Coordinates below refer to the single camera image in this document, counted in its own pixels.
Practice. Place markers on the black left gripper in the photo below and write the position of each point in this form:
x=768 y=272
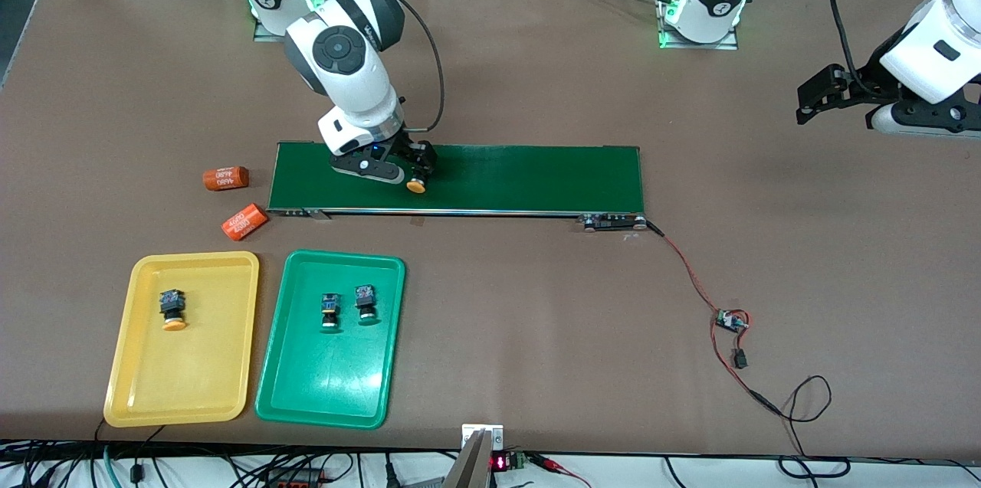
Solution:
x=871 y=79

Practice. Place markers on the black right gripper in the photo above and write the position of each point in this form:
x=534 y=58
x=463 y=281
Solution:
x=407 y=149

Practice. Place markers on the yellow mushroom push button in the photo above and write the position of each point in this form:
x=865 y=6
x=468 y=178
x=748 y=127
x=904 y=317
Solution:
x=417 y=185
x=172 y=309

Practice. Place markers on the green mushroom push button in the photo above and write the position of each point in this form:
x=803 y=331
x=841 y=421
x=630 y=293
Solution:
x=365 y=304
x=330 y=312

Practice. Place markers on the orange cylinder with 4680 print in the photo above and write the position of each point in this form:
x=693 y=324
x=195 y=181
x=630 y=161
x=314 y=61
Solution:
x=244 y=222
x=225 y=178

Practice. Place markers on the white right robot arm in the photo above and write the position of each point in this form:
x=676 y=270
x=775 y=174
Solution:
x=345 y=59

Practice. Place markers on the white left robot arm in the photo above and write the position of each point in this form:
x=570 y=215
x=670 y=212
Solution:
x=935 y=51

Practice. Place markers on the green conveyor belt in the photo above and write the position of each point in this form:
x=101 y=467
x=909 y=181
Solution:
x=521 y=181

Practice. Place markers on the green plastic tray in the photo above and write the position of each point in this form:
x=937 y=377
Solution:
x=329 y=373

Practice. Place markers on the small green circuit board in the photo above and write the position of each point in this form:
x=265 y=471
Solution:
x=730 y=320

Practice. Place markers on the red digit display module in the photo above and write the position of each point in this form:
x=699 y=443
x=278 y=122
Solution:
x=502 y=462

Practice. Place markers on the yellow plastic tray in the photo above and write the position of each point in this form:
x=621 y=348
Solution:
x=184 y=373

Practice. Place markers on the red clip leads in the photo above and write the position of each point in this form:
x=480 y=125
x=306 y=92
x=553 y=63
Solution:
x=556 y=465

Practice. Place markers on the black power strip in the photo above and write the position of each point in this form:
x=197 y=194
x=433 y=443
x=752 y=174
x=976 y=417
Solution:
x=295 y=479

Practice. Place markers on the silver camera mount bracket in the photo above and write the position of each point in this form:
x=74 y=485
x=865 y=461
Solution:
x=481 y=446

